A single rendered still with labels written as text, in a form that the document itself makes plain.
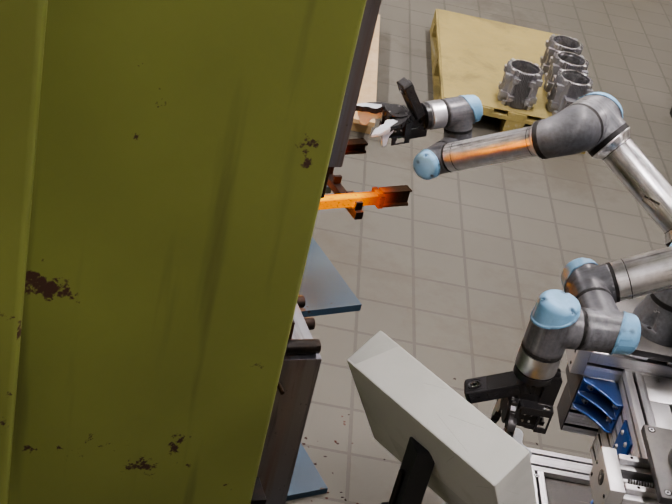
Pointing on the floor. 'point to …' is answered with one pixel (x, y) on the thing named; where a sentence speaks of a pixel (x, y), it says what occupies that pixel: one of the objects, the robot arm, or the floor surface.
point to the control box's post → (414, 473)
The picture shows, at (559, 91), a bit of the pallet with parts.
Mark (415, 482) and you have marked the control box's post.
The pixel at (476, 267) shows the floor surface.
